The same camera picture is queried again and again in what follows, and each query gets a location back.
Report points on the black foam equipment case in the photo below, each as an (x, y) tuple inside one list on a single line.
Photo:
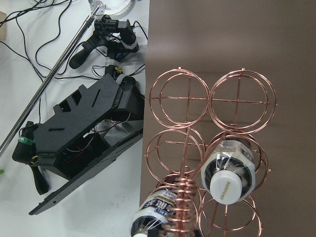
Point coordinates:
[(89, 130)]

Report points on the copper wire bottle basket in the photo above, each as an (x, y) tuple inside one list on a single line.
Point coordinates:
[(187, 118)]

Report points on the tea bottle in basket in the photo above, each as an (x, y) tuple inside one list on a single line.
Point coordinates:
[(229, 172)]

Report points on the metal tripod pole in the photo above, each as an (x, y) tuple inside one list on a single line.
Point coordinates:
[(97, 6)]

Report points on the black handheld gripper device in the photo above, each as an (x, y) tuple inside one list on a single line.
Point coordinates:
[(117, 36)]

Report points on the tea bottle lying low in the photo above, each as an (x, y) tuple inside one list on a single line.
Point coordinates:
[(168, 211)]

